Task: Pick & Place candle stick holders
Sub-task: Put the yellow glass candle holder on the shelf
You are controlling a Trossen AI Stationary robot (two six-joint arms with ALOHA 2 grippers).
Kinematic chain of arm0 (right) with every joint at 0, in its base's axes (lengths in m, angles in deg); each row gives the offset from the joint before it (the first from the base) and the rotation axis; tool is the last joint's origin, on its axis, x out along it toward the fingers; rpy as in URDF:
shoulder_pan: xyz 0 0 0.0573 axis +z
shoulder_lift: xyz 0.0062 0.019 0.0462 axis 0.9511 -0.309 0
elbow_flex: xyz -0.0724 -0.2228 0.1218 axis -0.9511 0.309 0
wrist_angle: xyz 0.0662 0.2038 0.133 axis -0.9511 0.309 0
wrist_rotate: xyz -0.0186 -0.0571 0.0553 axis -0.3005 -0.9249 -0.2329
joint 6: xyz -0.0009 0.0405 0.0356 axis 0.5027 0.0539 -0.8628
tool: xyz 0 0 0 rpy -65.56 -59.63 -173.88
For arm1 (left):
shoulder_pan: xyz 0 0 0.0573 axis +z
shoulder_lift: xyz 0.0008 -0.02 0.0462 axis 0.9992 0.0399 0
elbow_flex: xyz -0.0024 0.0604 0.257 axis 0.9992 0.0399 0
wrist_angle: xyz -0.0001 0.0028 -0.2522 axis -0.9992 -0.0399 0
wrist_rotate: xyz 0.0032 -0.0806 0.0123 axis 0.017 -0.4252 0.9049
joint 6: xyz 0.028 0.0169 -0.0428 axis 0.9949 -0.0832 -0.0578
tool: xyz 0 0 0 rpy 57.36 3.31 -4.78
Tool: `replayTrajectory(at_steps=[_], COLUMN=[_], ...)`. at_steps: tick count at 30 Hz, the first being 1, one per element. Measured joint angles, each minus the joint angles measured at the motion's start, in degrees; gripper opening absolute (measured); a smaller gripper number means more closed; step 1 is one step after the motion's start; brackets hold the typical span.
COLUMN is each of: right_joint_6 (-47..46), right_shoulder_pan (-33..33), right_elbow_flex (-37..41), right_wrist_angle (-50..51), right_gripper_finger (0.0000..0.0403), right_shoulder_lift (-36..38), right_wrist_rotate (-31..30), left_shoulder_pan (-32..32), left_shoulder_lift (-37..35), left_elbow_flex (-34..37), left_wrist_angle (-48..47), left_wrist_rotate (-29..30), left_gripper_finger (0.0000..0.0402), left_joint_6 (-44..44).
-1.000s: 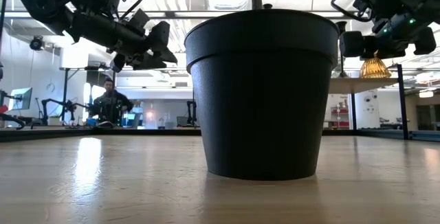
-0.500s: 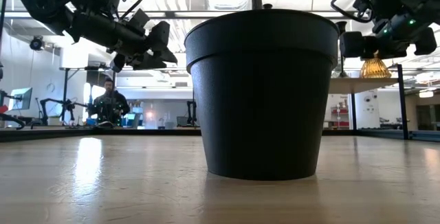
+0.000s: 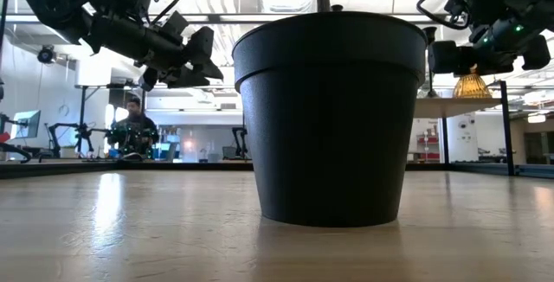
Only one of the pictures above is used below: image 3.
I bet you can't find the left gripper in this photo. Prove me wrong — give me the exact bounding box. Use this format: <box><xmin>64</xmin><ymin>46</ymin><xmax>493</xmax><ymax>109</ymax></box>
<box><xmin>87</xmin><ymin>17</ymin><xmax>225</xmax><ymax>93</ymax></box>

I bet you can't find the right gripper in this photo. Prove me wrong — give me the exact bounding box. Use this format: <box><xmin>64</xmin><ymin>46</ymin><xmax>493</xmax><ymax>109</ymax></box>
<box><xmin>428</xmin><ymin>15</ymin><xmax>552</xmax><ymax>76</ymax></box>

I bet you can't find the amber glass candle holder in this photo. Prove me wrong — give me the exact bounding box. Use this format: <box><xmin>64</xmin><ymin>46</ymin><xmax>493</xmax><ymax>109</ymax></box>
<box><xmin>452</xmin><ymin>64</ymin><xmax>493</xmax><ymax>99</ymax></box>

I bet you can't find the person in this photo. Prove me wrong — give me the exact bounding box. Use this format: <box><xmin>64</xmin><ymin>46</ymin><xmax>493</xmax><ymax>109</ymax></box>
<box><xmin>106</xmin><ymin>97</ymin><xmax>160</xmax><ymax>161</ymax></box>

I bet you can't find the white round pillar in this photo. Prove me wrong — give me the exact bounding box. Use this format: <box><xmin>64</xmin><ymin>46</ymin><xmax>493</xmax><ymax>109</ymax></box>
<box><xmin>448</xmin><ymin>115</ymin><xmax>477</xmax><ymax>163</ymax></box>

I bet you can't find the red storage shelf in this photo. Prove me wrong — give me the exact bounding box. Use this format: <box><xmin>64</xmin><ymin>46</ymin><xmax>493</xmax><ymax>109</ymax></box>
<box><xmin>415</xmin><ymin>131</ymin><xmax>441</xmax><ymax>162</ymax></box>

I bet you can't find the black plant pot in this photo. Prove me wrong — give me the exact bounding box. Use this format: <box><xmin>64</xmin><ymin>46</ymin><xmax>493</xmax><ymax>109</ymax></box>
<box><xmin>231</xmin><ymin>10</ymin><xmax>428</xmax><ymax>228</ymax></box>

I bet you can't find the grey desktop monitor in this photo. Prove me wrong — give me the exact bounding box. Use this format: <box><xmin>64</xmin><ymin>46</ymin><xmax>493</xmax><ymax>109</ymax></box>
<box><xmin>9</xmin><ymin>109</ymin><xmax>42</xmax><ymax>141</ymax></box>

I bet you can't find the wooden shelf with black frame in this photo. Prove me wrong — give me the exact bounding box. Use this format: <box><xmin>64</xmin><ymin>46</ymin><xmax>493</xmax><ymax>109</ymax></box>
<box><xmin>413</xmin><ymin>80</ymin><xmax>516</xmax><ymax>177</ymax></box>

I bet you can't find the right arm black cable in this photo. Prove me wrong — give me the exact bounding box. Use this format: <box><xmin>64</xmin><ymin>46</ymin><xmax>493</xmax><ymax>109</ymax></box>
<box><xmin>416</xmin><ymin>0</ymin><xmax>473</xmax><ymax>31</ymax></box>

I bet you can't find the black hanging camera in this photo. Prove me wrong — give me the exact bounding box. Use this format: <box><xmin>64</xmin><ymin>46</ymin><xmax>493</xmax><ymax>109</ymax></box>
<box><xmin>35</xmin><ymin>45</ymin><xmax>57</xmax><ymax>66</ymax></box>

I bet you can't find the black aluminium table rail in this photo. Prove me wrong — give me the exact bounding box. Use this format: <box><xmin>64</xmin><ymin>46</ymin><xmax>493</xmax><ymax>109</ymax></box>
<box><xmin>0</xmin><ymin>159</ymin><xmax>554</xmax><ymax>180</ymax></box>

